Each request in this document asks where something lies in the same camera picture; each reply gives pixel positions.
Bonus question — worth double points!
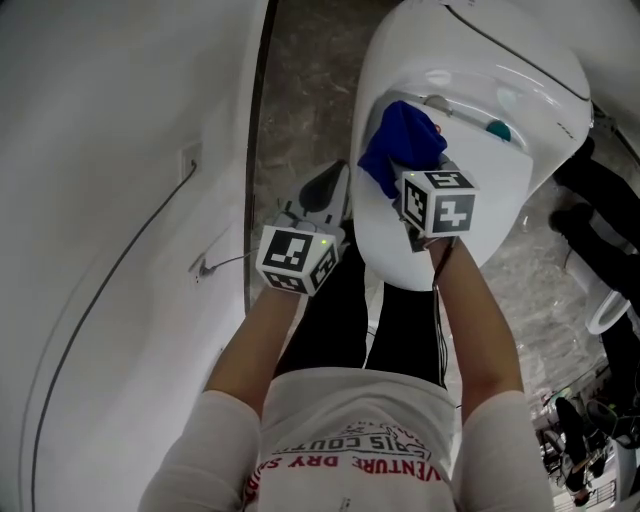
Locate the white wall socket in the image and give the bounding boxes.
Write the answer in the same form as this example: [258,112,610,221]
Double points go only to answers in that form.
[189,254,212,284]

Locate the person's right forearm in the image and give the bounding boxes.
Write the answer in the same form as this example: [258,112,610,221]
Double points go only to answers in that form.
[427,235,525,426]

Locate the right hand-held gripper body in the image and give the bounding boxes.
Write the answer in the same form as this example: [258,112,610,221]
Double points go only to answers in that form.
[395,171,479,253]

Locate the small white toilet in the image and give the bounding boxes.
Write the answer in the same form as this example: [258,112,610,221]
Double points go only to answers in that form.
[569,244,634,337]

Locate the person's black trousers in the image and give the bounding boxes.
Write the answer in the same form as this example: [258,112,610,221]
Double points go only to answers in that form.
[274,234,449,389]

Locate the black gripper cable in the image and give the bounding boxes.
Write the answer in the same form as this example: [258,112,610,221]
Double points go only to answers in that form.
[431,243,452,387]

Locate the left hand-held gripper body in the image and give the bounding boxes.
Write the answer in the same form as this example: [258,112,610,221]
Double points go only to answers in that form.
[256,212,346,298]

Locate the white toilet body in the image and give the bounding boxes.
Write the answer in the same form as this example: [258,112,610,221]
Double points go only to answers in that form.
[349,0,596,294]

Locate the long black wall cable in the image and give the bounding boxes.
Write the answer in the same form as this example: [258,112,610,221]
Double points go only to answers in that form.
[29,158,199,512]

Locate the blue cloth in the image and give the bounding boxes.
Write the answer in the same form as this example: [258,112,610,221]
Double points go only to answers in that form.
[357,100,449,199]

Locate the white wall plate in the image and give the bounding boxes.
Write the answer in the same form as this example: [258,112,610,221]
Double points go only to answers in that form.
[179,141,204,179]

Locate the person's left forearm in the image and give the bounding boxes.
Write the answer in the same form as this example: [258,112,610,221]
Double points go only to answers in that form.
[204,287,301,416]

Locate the cluttered electronic equipment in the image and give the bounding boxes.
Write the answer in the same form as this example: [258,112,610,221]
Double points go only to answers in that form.
[537,359,640,512]

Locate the grey plug cable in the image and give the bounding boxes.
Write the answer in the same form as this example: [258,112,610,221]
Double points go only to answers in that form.
[199,251,260,277]

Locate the person's white printed shirt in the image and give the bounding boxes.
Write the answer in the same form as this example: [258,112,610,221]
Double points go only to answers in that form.
[139,367,554,512]

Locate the white toilet lid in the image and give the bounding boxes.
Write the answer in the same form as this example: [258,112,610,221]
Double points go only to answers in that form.
[351,89,532,292]

